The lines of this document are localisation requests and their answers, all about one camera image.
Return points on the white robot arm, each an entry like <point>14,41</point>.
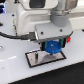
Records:
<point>44,20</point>

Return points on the left metal peg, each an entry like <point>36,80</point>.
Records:
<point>35,56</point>

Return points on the black framed peg base plate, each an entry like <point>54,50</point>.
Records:
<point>43,58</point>

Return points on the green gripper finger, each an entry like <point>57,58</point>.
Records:
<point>61,41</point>
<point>43,46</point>

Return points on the blue gear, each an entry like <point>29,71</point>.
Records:
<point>53,47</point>

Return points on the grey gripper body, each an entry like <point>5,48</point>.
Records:
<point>48,31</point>

